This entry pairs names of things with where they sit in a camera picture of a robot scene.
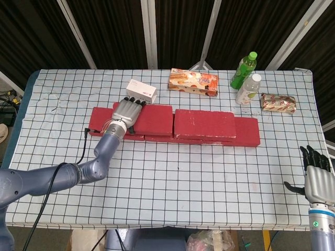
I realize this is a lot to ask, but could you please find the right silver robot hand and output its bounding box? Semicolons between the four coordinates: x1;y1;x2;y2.
284;145;335;206

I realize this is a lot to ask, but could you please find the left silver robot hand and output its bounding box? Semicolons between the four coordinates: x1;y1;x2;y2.
111;96;147;135

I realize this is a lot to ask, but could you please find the red brick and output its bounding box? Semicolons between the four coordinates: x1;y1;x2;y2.
144;134;204;145
174;109;238;139
88;107;146;141
203;117;261;148
112;102;174;137

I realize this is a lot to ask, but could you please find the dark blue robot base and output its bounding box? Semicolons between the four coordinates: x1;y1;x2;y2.
104;229;188;251

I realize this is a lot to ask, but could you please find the white cardboard box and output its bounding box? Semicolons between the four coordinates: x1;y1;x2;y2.
126;79;158;105

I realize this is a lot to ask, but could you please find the orange snack box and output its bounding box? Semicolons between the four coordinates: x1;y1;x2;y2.
167;68;219;98

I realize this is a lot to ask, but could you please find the dark pleated curtain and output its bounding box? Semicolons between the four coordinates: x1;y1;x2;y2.
0;0;335;126

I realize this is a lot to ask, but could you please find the white checkered tablecloth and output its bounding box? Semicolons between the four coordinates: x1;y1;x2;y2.
0;68;335;232

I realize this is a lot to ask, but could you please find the gold foil snack pack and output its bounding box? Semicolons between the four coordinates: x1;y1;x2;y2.
260;93;297;115

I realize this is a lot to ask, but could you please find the blue table padding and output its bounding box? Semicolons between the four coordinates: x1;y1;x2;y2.
2;70;40;164

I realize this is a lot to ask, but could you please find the white pole with foot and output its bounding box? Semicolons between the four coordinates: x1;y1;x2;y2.
188;0;223;71

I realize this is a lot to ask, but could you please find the clear bottle white cap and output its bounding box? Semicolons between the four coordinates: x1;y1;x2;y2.
235;73;262;106

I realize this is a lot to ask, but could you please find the green drink bottle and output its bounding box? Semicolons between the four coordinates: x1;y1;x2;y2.
230;51;258;90

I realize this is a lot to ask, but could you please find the beige hat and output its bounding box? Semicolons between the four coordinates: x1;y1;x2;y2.
0;124;10;143

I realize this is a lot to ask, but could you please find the clear plastic bag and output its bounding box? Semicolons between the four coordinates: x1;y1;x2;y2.
186;230;236;251

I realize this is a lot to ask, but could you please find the white plastic bag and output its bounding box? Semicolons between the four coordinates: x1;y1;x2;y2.
66;229;107;251

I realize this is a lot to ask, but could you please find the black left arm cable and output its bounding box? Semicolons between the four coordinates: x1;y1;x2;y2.
20;127;103;251

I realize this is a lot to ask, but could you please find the yellow post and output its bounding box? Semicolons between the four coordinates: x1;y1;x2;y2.
263;230;272;251

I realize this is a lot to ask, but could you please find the white double frame pole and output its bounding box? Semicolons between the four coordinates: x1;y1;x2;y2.
140;0;159;70

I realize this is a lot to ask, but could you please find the white frame bar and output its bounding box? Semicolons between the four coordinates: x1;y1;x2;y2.
0;70;26;96

